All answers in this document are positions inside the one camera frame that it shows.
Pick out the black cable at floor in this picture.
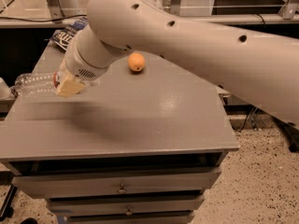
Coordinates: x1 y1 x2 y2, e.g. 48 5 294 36
232 107 260 133

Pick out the metal frame rail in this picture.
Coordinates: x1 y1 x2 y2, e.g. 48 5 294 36
0 14 299 28

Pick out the clear plastic water bottle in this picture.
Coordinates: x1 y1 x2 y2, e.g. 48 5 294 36
13 72 94 99

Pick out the orange fruit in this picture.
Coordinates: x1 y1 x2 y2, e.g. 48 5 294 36
127 52 145 72

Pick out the drawer with knob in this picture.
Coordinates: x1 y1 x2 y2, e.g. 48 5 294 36
47 193 204 217
13 167 221 199

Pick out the middle drawer with knob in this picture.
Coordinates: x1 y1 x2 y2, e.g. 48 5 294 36
47 193 204 217

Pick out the grey drawer cabinet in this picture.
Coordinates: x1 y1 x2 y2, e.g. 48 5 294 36
0 25 240 224

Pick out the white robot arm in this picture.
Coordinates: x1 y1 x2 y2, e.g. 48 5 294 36
55 0 299 128

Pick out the blue Kettle chip bag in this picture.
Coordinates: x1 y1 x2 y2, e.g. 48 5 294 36
50 17 88 50

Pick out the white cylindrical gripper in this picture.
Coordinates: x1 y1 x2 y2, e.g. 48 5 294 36
56 25 131 98

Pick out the top drawer with knob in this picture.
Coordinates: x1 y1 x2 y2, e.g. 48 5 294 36
13 167 221 199

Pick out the white object at left edge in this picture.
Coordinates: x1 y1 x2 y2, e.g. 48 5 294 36
0 77 11 100

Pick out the black cable on rail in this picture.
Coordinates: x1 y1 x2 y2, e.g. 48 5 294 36
0 14 88 23

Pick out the bottom drawer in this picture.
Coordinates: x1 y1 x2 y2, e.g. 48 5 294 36
67 211 194 224

